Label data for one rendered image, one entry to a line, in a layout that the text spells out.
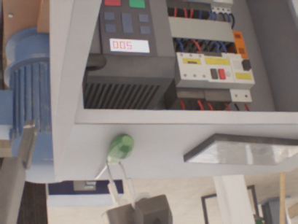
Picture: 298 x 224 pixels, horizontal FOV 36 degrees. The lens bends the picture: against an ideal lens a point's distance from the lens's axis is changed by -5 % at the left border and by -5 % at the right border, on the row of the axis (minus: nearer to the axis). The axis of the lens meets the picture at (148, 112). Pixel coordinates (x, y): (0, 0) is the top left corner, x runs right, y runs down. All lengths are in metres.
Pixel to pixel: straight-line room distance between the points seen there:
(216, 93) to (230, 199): 0.54
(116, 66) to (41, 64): 0.83
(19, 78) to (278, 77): 0.81
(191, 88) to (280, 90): 0.21
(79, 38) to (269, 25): 0.58
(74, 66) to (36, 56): 0.98
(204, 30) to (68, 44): 0.44
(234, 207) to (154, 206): 0.74
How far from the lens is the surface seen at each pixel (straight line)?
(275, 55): 0.89
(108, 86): 0.62
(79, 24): 0.36
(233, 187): 1.25
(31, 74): 1.40
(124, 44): 0.59
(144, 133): 0.56
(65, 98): 0.46
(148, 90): 0.64
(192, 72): 0.71
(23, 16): 1.42
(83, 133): 0.54
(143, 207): 0.51
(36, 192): 3.07
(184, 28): 0.78
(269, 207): 5.46
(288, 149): 0.68
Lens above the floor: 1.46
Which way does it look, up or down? 24 degrees down
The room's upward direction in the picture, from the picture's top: 172 degrees clockwise
